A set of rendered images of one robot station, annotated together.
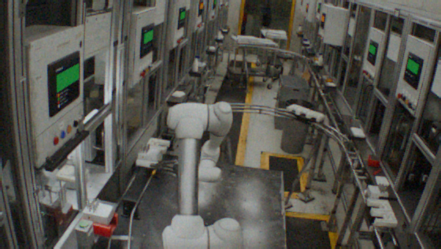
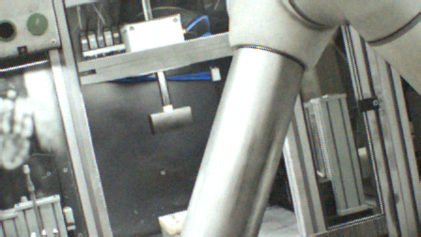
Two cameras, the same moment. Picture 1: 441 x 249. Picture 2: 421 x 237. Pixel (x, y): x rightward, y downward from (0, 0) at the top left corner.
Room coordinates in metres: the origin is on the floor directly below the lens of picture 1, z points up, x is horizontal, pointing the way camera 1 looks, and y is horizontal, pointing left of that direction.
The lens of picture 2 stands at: (1.35, -0.96, 1.27)
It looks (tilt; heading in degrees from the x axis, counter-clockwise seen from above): 3 degrees down; 75
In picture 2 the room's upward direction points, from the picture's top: 12 degrees counter-clockwise
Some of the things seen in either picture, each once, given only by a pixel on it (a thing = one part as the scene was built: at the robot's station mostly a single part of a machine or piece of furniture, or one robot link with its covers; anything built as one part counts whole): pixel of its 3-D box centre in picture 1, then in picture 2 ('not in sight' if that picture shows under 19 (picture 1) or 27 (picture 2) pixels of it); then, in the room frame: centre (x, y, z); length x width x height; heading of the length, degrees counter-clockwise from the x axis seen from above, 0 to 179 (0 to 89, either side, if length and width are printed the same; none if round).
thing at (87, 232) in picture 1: (83, 234); not in sight; (1.25, 0.54, 0.97); 0.08 x 0.08 x 0.12; 86
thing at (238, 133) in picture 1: (234, 97); not in sight; (6.36, -0.18, 0.01); 5.85 x 0.59 x 0.01; 176
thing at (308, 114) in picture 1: (305, 115); not in sight; (3.52, -0.80, 0.84); 0.37 x 0.14 x 0.10; 54
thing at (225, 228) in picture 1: (225, 239); not in sight; (1.52, -0.09, 0.85); 0.18 x 0.16 x 0.22; 102
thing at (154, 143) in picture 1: (153, 155); not in sight; (2.33, 0.42, 0.84); 0.36 x 0.14 x 0.10; 176
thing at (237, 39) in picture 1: (252, 60); not in sight; (7.28, -0.45, 0.48); 0.88 x 0.56 x 0.96; 104
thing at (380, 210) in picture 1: (378, 210); not in sight; (1.91, -1.05, 0.84); 0.37 x 0.14 x 0.10; 176
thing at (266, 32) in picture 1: (272, 50); not in sight; (8.53, -0.94, 0.48); 0.84 x 0.58 x 0.97; 4
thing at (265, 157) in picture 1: (283, 173); not in sight; (3.84, -0.77, 0.01); 1.00 x 0.55 x 0.01; 176
